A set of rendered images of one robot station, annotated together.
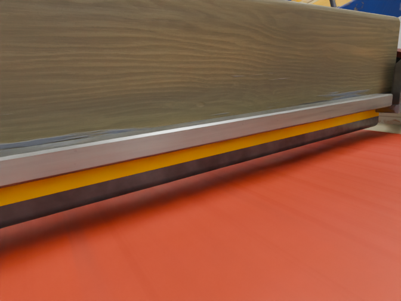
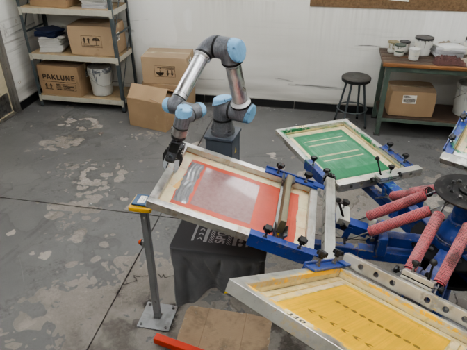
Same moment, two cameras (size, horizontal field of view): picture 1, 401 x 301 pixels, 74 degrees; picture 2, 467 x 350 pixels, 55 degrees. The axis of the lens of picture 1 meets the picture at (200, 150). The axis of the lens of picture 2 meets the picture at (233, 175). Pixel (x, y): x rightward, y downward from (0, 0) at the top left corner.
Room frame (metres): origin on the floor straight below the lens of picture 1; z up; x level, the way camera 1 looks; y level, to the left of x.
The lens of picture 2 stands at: (1.28, -1.46, 2.44)
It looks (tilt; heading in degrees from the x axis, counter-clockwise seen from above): 32 degrees down; 135
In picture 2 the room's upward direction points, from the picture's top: straight up
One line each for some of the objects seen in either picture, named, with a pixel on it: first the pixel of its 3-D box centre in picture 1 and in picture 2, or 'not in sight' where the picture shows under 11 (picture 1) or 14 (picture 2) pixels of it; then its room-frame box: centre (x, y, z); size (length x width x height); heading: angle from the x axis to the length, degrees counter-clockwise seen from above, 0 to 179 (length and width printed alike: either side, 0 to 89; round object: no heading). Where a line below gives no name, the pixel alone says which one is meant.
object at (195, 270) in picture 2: not in sight; (219, 282); (0.03, -0.33, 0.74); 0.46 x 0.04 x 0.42; 35
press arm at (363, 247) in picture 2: not in sight; (319, 246); (0.32, 0.11, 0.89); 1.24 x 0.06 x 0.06; 35
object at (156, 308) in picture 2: not in sight; (151, 264); (-0.57, -0.35, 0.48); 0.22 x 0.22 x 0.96; 35
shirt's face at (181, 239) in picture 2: not in sight; (226, 226); (-0.09, -0.17, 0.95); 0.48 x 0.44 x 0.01; 35
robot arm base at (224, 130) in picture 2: not in sight; (222, 124); (-0.54, 0.24, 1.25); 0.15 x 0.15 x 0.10
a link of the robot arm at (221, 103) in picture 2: not in sight; (223, 106); (-0.53, 0.24, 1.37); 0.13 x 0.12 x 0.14; 14
